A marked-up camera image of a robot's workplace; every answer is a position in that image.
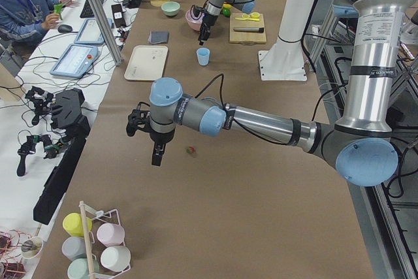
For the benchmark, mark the pink cup in rack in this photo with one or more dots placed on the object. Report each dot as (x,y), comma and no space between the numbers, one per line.
(111,234)

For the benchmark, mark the far teach pendant tablet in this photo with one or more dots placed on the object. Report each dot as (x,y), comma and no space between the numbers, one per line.
(89,33)

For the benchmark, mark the green lime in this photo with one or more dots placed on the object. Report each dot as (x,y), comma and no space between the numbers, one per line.
(226,12)

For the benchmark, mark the black computer mouse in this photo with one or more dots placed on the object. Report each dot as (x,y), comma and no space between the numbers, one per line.
(64,28)

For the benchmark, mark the pink bowl of ice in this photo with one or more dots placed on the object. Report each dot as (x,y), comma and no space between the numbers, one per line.
(194,21)

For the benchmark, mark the mint green bowl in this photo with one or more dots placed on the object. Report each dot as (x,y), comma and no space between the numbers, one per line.
(170,8)

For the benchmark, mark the seated person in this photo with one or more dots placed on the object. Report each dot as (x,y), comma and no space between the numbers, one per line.
(25,23)

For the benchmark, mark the white wire cup rack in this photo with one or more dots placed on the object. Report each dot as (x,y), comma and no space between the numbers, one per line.
(91,220)

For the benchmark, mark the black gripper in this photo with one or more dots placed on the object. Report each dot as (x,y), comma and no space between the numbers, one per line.
(208,20)
(160,137)

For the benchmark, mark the white cup in rack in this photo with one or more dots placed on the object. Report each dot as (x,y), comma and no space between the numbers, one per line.
(116,258)

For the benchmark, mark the wooden cutting board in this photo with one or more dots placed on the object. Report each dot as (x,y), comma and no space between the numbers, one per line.
(246,38)

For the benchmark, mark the lemon half slice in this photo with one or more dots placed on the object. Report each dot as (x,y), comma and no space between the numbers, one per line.
(255,15)

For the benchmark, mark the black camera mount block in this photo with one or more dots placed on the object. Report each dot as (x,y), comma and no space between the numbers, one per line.
(66,115)

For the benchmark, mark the mint cup in rack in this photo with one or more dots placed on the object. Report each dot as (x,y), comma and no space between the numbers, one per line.
(78,269)

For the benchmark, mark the aluminium frame post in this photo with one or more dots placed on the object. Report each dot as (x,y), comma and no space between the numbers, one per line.
(106,31)

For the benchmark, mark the grey folded cloth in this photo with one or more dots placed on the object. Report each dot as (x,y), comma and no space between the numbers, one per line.
(158,37)

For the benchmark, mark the near teach pendant tablet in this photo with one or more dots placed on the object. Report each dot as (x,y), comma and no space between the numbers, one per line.
(75,61)

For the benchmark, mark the yellow cup in rack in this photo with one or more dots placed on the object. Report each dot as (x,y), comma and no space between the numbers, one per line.
(72,224)

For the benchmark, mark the cream rabbit tray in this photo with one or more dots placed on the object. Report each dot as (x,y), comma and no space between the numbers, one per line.
(146,63)

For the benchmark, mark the yellow plastic knife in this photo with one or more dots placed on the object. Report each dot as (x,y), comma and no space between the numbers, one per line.
(247,19)

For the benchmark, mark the red strawberry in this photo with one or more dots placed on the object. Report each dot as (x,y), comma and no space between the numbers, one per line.
(191,150)

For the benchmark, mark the grey cup in rack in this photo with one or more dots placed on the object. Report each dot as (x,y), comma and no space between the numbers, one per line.
(74,248)

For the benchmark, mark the light blue cup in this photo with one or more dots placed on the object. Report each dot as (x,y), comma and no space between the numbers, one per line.
(203,56)

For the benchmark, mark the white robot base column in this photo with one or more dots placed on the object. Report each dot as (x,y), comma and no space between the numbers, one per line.
(285,60)

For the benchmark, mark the teach pendant tablet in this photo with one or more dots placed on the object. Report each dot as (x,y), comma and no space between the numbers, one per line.
(75,61)
(89,33)

